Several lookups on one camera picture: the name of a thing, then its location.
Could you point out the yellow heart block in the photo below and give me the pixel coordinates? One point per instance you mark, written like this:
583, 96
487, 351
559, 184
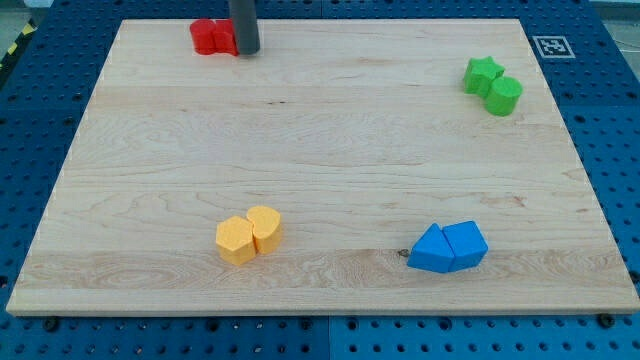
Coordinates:
267, 228

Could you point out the black board clamp screw left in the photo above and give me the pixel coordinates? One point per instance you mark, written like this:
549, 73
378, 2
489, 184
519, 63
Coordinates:
50, 324

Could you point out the black board clamp screw right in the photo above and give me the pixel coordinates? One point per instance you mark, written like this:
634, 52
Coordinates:
605, 320

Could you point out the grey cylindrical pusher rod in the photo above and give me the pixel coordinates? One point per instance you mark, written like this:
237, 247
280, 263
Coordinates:
244, 18

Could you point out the light wooden board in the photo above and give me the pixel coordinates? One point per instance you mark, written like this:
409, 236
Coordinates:
359, 133

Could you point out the blue triangle block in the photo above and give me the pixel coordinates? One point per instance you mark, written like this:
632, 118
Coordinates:
432, 251

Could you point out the yellow pentagon block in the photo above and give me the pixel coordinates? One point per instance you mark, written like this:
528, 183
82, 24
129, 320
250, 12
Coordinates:
234, 240

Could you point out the green circle block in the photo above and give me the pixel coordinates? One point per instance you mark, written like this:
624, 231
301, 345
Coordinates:
503, 96

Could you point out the red angular block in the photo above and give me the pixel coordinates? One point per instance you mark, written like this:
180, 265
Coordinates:
224, 37

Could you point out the black board clamp screw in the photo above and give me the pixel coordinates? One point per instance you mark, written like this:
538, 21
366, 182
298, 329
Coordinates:
50, 324
605, 320

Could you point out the white fiducial marker tag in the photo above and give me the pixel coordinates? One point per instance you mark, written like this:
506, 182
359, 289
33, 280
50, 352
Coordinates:
553, 47

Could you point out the green star block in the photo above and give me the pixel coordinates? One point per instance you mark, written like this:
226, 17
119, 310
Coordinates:
479, 74

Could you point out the red round block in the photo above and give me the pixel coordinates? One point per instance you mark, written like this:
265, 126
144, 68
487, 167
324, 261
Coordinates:
202, 31

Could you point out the blue cube block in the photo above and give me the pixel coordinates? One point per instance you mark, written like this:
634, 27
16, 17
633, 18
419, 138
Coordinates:
467, 244

